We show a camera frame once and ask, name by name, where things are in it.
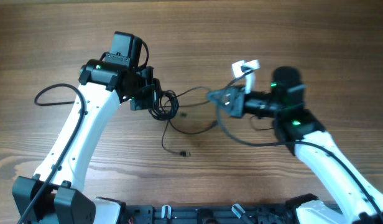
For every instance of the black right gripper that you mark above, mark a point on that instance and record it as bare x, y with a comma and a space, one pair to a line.
238, 101

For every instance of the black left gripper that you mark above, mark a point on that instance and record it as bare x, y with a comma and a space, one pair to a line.
147, 92

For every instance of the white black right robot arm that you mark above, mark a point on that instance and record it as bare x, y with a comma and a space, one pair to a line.
308, 140

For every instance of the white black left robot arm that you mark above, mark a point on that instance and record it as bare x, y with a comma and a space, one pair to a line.
54, 194

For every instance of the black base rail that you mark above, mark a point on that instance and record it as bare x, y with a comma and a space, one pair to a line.
259, 214

